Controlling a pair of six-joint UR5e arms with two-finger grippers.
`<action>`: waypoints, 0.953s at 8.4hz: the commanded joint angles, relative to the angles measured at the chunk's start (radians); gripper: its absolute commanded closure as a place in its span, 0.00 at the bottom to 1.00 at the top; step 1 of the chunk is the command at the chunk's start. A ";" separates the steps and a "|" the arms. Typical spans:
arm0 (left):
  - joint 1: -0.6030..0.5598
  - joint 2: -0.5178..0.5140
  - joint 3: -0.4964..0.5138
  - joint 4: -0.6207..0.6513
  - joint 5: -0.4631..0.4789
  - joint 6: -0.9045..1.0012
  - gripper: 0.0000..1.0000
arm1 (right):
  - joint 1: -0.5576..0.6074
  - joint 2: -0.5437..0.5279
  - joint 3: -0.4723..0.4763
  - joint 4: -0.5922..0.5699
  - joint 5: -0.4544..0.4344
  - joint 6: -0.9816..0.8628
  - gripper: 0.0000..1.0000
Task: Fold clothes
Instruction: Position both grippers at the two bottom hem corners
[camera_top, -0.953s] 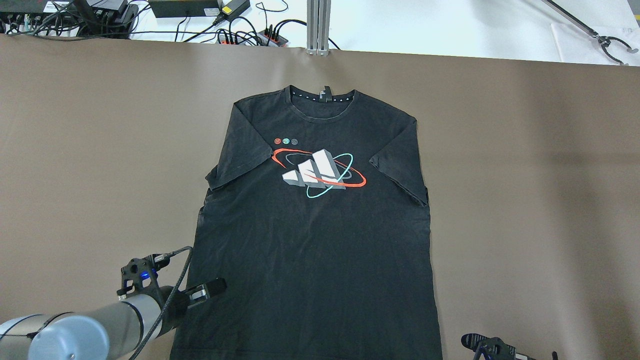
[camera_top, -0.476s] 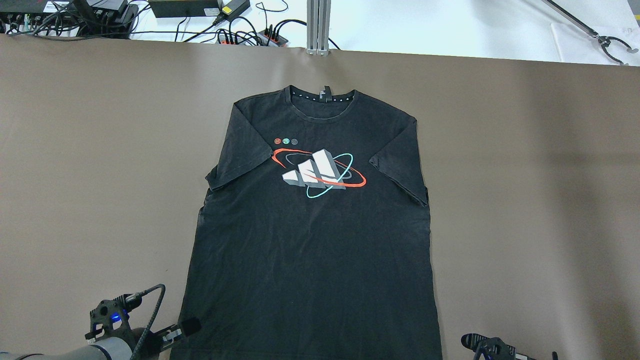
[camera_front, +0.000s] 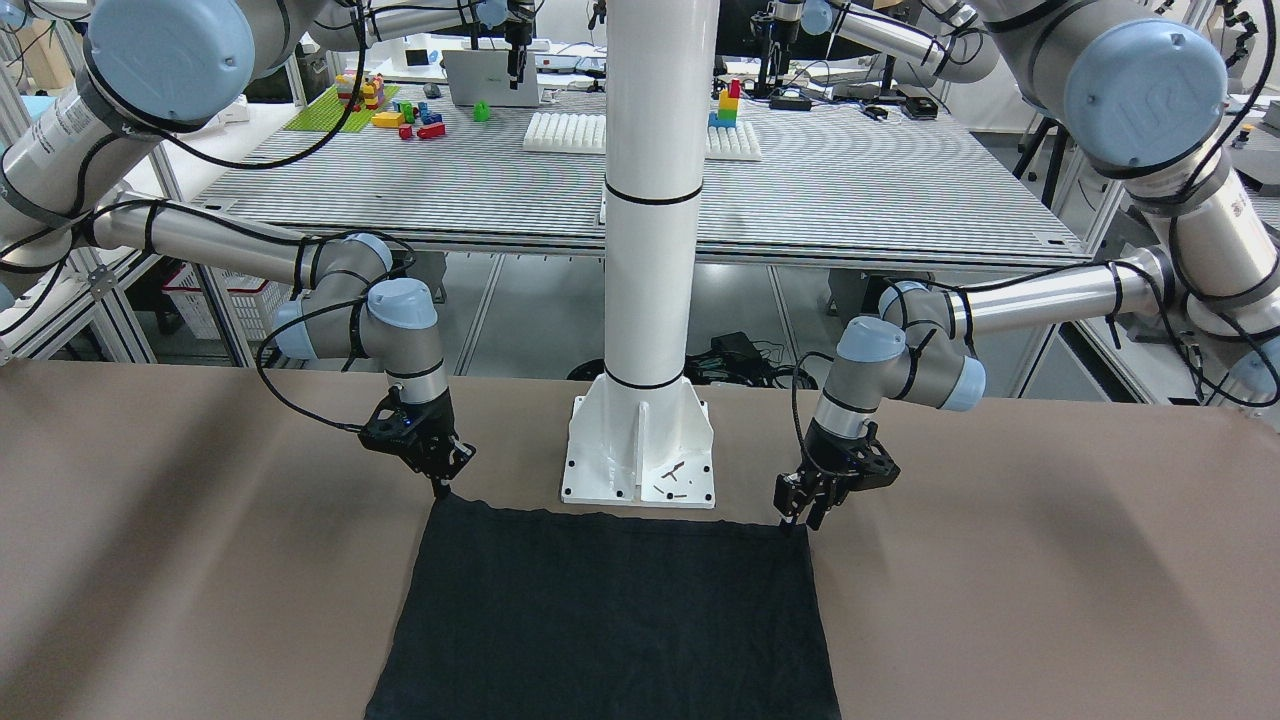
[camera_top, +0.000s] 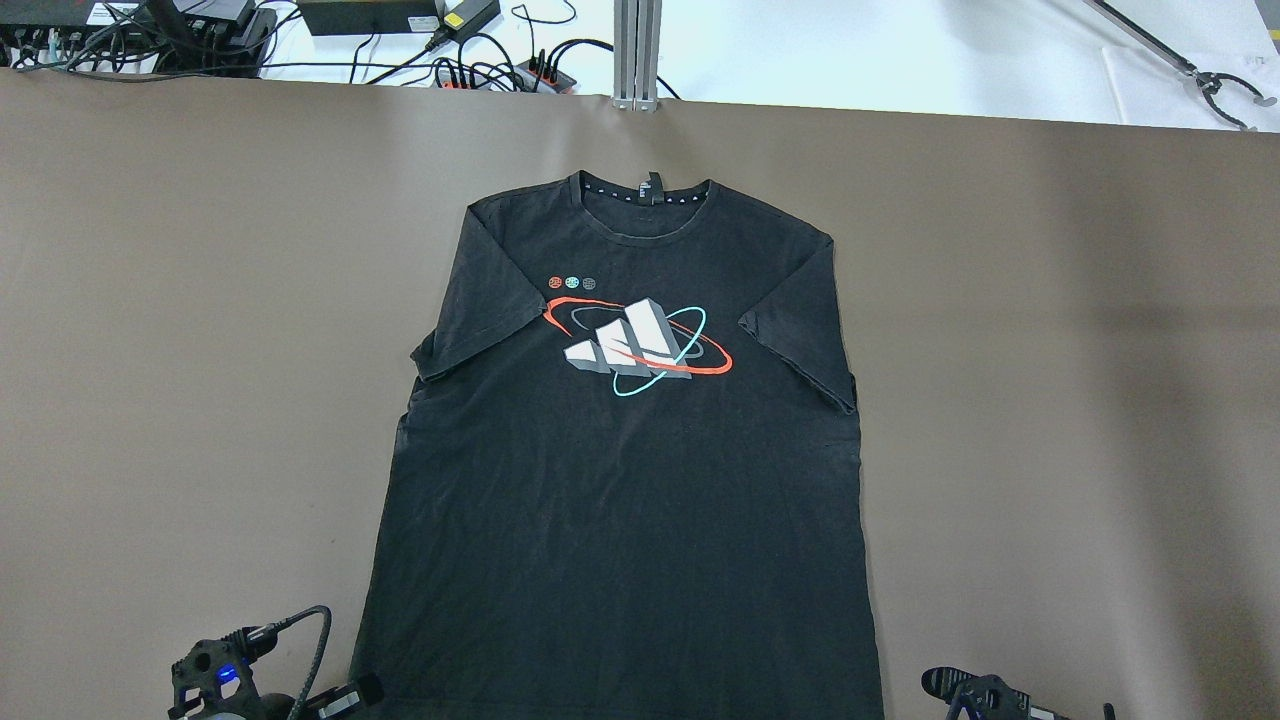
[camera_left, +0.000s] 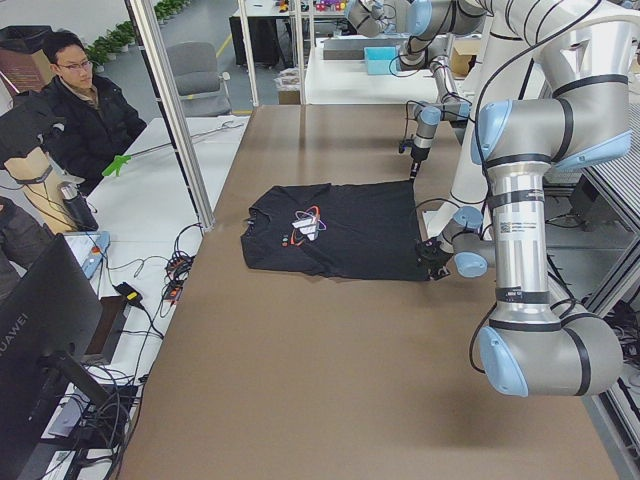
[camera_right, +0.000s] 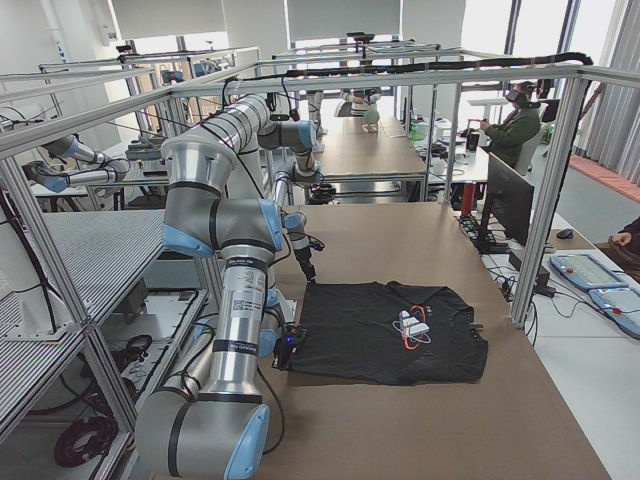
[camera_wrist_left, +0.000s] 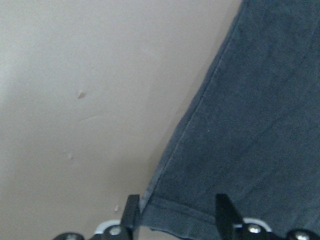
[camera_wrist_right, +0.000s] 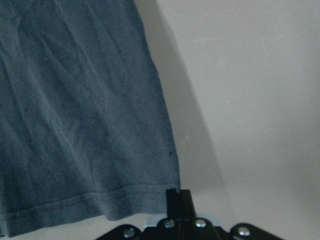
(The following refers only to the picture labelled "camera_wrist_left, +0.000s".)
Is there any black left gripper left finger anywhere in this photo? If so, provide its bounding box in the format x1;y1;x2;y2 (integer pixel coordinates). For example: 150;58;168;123
120;194;141;240

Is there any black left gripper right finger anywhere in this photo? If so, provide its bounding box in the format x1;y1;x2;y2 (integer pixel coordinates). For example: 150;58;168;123
215;193;244;240

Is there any black graphic t-shirt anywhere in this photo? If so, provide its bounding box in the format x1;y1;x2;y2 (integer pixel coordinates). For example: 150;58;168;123
140;0;320;240

